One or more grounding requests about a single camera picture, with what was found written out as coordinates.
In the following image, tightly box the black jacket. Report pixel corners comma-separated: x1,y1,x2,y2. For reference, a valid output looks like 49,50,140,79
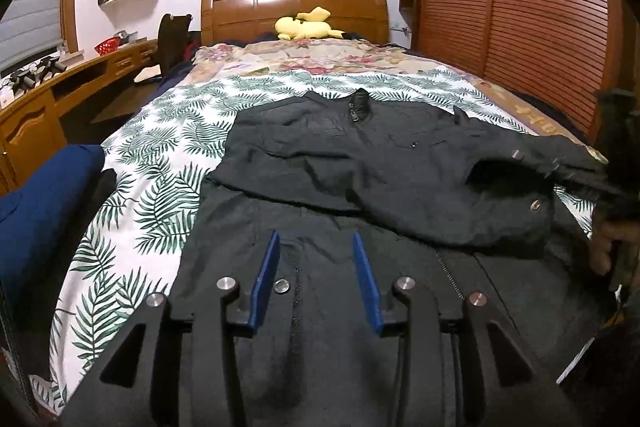
167,89,621,427

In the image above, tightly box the leaf-print bed sheet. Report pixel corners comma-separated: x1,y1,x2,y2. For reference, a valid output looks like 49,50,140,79
30,69,601,413

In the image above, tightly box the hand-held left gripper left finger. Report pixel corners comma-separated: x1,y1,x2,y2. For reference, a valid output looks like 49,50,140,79
60,231,281,427

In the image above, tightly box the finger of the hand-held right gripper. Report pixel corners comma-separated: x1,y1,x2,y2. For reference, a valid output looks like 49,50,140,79
510,148,618,202

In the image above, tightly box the wooden desk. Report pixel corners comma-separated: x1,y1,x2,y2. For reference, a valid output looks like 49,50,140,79
0,38,163,198

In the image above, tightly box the blue cloth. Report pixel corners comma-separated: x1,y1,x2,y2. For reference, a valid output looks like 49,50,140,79
0,144,107,338

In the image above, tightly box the wooden headboard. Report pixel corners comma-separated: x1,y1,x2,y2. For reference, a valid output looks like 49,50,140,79
201,0,390,46

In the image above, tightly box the yellow plush toy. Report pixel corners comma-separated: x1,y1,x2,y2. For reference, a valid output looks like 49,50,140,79
274,7,346,42

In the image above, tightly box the floral blanket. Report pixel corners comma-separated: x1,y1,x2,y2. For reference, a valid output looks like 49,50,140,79
192,39,608,160

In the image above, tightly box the person's right hand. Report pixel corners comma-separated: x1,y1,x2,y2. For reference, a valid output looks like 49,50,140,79
589,221,623,278

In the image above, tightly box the grey window blind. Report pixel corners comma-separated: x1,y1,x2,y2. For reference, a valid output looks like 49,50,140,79
0,0,68,75

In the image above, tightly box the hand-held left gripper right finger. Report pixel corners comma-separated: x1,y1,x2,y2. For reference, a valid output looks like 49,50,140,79
352,232,576,427

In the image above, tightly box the dark wooden chair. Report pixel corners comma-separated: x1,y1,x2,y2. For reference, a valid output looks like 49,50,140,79
90,13,193,124

